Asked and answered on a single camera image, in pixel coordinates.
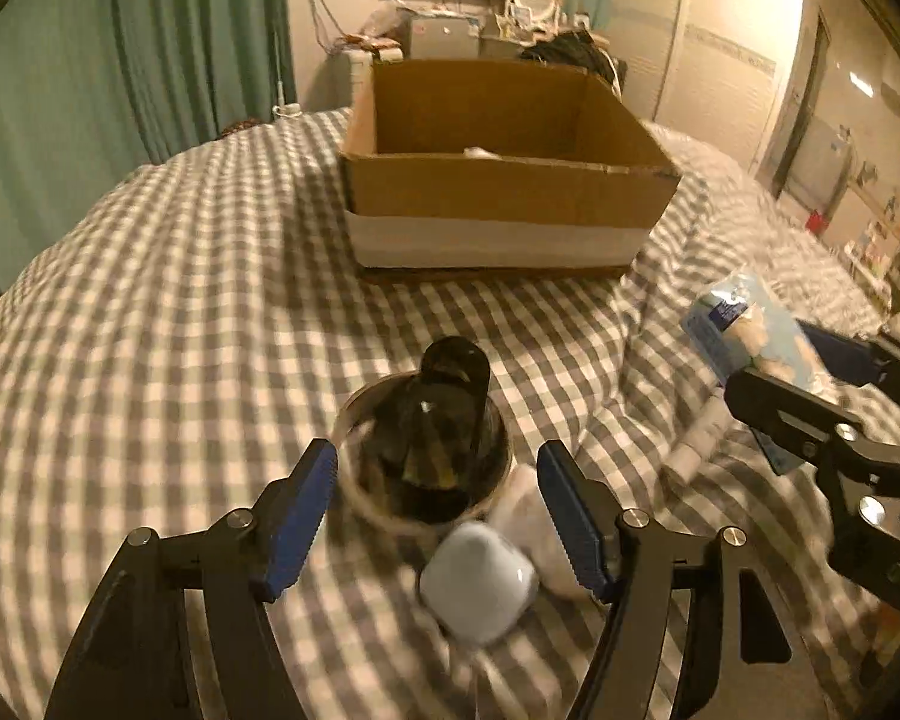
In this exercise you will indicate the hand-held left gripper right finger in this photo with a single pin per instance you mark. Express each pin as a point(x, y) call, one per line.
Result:
point(570, 525)

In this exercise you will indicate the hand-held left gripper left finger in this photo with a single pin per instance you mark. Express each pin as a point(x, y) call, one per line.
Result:
point(298, 521)

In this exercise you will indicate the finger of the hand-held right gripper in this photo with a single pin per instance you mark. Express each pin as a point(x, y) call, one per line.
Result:
point(784, 412)
point(844, 356)

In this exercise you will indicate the blue cotton pad packet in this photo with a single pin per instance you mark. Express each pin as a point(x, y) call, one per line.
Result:
point(750, 330)

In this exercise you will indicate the cardboard box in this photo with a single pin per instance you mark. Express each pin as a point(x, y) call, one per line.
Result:
point(495, 187)

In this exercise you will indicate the white crumpled object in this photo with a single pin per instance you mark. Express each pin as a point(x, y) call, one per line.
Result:
point(525, 514)

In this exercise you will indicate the white tube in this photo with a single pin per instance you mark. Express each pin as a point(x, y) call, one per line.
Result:
point(696, 435)

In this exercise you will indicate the pale blue earbud case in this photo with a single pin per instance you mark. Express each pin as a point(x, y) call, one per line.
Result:
point(476, 585)

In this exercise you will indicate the dark glass bottle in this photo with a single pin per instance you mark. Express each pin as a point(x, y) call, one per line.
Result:
point(439, 420)

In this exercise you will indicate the grey checked bedsheet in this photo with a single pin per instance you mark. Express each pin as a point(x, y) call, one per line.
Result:
point(157, 352)

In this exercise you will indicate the white wardrobe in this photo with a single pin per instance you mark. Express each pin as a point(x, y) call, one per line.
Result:
point(720, 37)

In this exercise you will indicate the white item in box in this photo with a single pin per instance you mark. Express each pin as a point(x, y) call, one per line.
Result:
point(481, 153)

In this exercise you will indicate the white bedside cabinet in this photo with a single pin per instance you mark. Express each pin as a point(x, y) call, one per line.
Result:
point(349, 79)

